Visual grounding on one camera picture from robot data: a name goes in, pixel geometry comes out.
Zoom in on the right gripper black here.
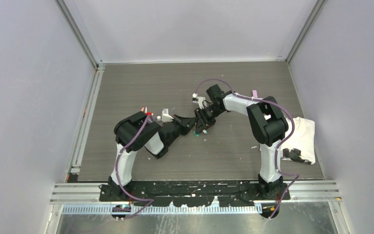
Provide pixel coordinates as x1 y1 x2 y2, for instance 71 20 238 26
194 105 224 135

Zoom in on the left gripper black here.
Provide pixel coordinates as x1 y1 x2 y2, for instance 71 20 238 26
167 115 196 147

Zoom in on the white pen teal end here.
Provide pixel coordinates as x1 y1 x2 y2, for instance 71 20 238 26
194 130 207 137

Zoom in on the pink highlighter pen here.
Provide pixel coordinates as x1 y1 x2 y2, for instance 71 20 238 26
252 90 258 98

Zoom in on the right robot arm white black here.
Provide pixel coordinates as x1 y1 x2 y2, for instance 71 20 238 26
192 84 289 199

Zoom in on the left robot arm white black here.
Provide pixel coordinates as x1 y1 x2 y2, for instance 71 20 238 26
108 111 196 201

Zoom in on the white cloth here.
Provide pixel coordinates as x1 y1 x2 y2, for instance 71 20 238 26
280 117 316 165

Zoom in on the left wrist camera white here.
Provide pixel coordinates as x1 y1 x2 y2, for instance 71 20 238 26
161 108 173 122

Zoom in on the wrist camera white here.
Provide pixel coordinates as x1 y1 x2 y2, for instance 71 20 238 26
192 93 206 109
161 108 173 122

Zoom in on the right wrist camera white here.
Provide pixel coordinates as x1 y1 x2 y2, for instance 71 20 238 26
192 93 206 109

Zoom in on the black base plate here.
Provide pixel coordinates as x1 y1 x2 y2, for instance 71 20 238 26
99 180 290 207

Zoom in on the aluminium frame rail left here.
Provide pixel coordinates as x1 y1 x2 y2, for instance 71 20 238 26
65 63 105 182

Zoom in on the slotted cable duct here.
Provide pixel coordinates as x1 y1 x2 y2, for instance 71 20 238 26
61 203 262 215

